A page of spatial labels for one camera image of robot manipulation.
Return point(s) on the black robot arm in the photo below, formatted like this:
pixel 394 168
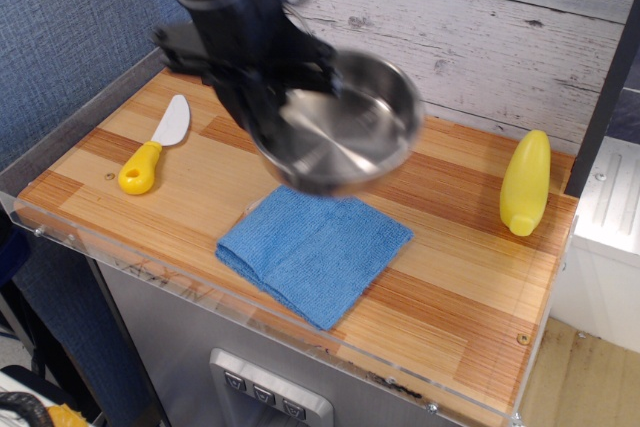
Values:
pixel 251 54

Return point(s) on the stainless steel pot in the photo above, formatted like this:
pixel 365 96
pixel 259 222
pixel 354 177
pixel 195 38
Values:
pixel 338 144

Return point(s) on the yellow handled toy knife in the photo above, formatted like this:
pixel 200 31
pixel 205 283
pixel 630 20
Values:
pixel 138 174

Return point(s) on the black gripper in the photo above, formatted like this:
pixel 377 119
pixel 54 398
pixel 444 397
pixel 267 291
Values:
pixel 254 52

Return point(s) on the yellow object bottom left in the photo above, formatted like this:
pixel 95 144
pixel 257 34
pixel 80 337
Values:
pixel 64 416

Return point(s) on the white appliance with vents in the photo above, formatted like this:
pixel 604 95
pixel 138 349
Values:
pixel 598 287

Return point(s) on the stainless steel cabinet front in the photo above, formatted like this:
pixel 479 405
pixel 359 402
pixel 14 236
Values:
pixel 175 322

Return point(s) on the silver button control panel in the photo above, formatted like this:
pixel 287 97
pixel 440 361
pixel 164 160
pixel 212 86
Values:
pixel 265 392

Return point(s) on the clear acrylic table guard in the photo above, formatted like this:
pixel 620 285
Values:
pixel 458 314

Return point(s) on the blue folded cloth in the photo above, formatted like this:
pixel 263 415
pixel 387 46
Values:
pixel 314 255

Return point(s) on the yellow plastic bottle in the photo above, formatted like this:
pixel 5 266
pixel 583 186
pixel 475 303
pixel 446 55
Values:
pixel 526 184

